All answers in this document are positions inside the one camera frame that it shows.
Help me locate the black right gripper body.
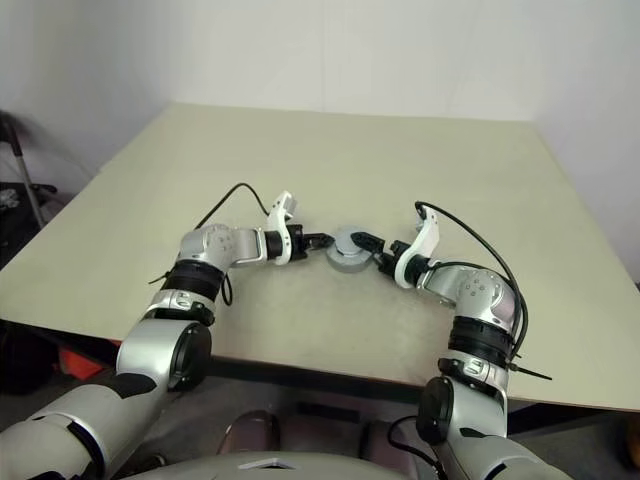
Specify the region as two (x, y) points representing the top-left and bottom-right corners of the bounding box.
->
(377, 239), (409, 275)

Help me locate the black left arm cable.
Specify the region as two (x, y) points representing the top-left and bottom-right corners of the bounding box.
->
(192, 182), (269, 307)

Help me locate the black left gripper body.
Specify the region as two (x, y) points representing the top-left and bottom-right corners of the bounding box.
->
(287, 224), (309, 262)

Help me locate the silver metal stand pole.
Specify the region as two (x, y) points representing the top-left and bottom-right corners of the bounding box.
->
(2, 112), (59, 229)

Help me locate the grey robot torso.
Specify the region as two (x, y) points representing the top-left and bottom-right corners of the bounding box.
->
(119, 451), (416, 480)

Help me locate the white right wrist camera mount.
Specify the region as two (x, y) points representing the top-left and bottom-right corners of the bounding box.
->
(392, 208), (441, 289)

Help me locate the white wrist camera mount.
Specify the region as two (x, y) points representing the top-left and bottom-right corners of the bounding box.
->
(392, 208), (441, 289)
(263, 189), (300, 265)

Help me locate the orange floor object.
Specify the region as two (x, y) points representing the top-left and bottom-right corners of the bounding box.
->
(57, 347), (109, 384)

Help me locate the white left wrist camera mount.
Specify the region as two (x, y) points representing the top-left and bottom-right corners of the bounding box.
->
(263, 189), (300, 265)

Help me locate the motor stator with copper windings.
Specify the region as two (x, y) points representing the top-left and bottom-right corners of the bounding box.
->
(324, 243), (375, 275)

